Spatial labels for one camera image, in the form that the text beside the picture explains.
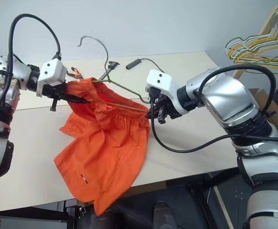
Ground thin black adapter cable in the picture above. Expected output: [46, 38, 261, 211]
[140, 58, 165, 73]

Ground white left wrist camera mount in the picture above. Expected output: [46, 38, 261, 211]
[35, 59, 68, 97]

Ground light wooden hanger rack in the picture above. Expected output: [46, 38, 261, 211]
[233, 4, 278, 81]

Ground orange black pliers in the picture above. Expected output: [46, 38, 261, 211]
[68, 66, 84, 81]

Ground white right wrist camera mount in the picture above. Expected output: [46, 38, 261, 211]
[145, 69, 190, 115]

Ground bundle of wire hangers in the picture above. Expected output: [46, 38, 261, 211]
[227, 32, 278, 66]

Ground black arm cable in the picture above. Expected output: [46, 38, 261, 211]
[149, 65, 278, 152]
[0, 13, 63, 117]

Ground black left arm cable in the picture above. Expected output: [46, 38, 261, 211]
[0, 13, 63, 117]

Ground dark rounded shape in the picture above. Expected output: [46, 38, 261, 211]
[153, 200, 175, 229]

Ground light wooden stick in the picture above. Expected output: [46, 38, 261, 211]
[212, 185, 235, 229]

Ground orange shorts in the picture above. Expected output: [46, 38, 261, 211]
[53, 76, 151, 217]

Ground green wire hanger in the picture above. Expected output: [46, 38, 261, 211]
[77, 35, 153, 114]

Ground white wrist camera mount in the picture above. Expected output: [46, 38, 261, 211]
[145, 69, 190, 115]
[35, 59, 68, 97]

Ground black table frame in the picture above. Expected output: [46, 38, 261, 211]
[0, 173, 239, 229]

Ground cardboard box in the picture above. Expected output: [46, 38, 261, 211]
[248, 87, 276, 113]

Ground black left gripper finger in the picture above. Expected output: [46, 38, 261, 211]
[66, 94, 91, 105]

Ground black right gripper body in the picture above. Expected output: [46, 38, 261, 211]
[152, 94, 184, 125]

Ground black rectangular adapter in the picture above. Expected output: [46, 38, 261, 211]
[125, 58, 143, 70]

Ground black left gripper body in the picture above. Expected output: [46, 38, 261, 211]
[41, 82, 70, 112]

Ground black vernier caliper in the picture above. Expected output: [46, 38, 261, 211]
[98, 61, 120, 82]

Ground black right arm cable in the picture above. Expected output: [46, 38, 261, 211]
[149, 65, 278, 152]

